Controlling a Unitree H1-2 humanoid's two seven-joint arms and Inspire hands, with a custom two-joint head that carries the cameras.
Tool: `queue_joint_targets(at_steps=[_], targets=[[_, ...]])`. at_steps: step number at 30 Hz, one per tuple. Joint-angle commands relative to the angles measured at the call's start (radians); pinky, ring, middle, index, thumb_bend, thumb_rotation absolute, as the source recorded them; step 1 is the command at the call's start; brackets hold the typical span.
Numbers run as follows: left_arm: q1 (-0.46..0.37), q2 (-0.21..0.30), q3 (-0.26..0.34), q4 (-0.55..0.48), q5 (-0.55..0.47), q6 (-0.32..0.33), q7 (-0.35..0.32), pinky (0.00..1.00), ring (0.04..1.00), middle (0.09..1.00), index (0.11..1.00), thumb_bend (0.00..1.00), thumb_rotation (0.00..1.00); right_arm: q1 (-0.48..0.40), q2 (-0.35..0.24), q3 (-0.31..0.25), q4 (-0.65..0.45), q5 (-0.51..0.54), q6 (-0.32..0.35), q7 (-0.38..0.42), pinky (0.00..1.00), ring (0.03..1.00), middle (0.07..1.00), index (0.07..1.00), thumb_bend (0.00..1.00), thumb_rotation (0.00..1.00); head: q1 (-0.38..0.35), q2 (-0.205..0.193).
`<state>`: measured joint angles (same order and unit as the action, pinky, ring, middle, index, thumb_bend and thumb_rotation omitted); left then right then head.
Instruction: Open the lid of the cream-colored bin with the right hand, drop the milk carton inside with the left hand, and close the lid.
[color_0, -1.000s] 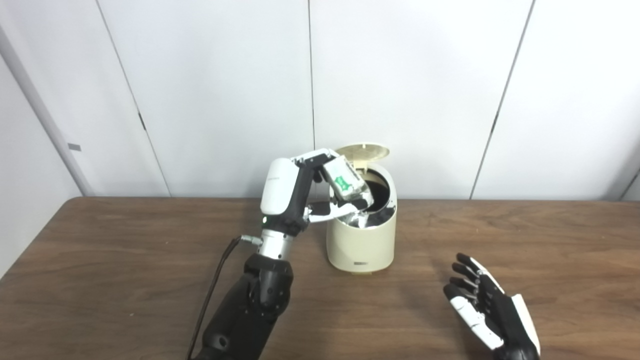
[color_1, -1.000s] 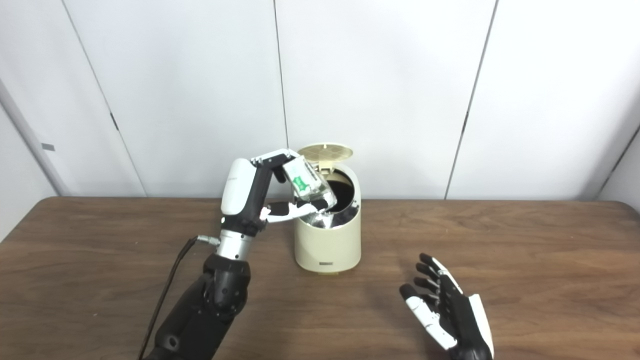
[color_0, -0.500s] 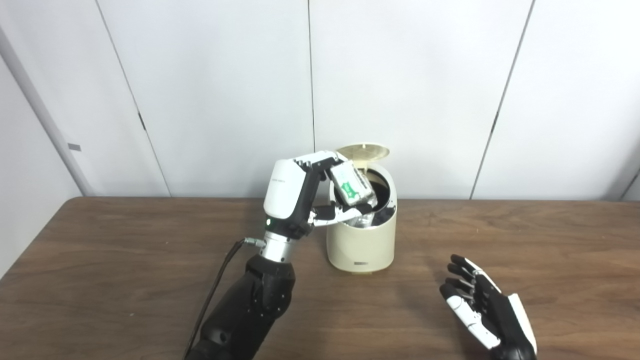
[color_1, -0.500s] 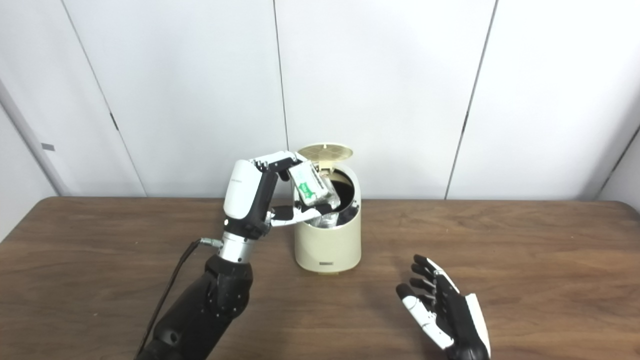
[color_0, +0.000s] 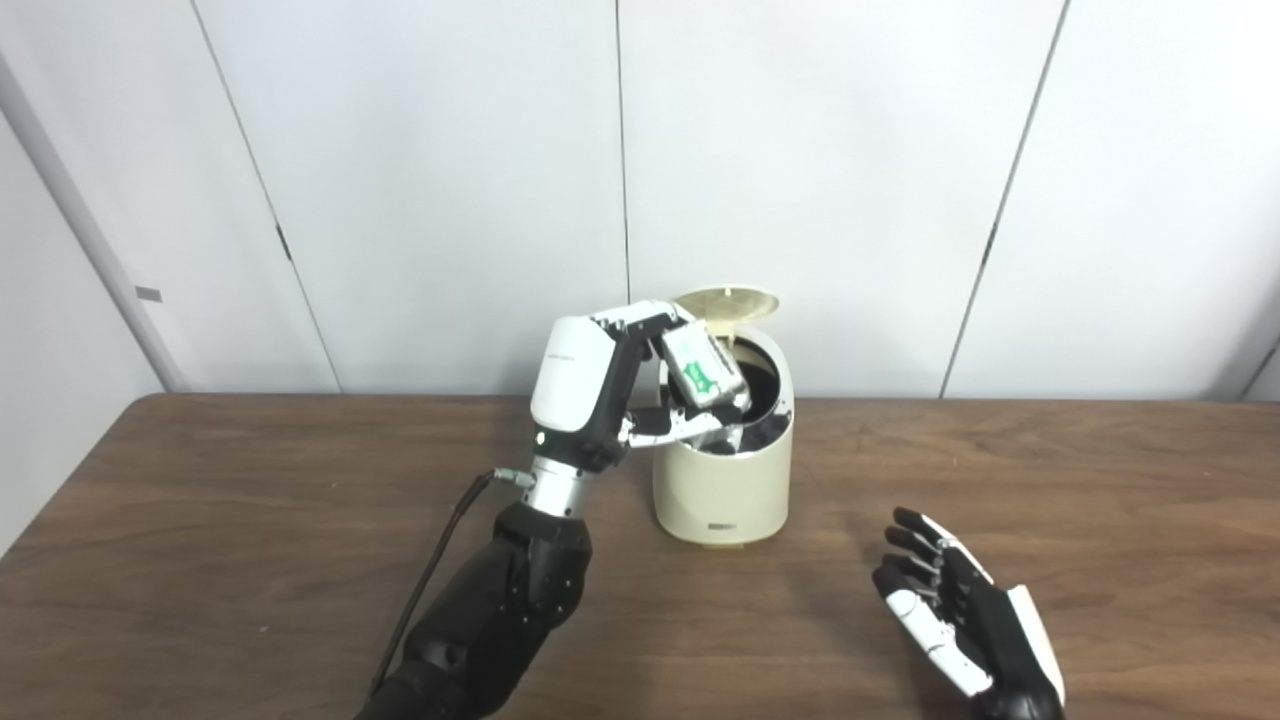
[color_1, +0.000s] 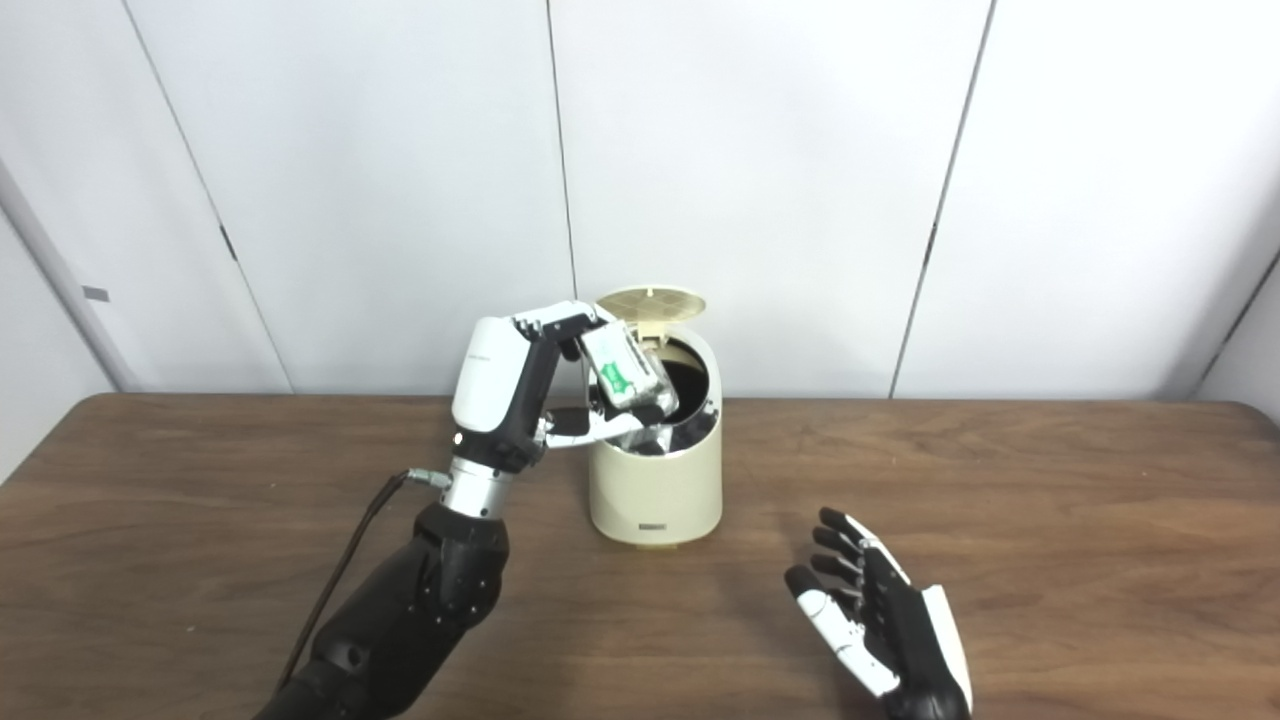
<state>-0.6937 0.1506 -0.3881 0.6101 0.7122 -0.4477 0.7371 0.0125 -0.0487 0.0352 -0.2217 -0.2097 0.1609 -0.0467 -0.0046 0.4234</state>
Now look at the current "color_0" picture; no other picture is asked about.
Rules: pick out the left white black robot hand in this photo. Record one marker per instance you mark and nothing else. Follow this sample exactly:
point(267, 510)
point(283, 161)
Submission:
point(580, 380)

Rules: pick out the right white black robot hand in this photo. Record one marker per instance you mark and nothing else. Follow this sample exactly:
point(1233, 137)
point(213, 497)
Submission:
point(985, 620)

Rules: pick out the green white milk carton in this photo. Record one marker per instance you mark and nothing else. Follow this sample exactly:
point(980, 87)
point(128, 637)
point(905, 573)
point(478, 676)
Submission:
point(700, 365)

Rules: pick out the round cream bin lid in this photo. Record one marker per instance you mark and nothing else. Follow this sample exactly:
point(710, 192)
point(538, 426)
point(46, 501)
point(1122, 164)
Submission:
point(730, 302)

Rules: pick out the cream-colored round bin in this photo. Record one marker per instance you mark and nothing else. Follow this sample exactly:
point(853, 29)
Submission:
point(720, 490)

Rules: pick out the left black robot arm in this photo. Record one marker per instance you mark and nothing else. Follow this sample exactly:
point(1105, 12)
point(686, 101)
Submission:
point(500, 610)

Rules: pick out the black bin liner bag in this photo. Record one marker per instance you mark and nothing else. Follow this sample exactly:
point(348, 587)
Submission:
point(765, 435)

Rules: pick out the small grey wall tag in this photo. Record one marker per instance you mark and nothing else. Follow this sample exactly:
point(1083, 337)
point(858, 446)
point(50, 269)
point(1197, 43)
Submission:
point(148, 294)

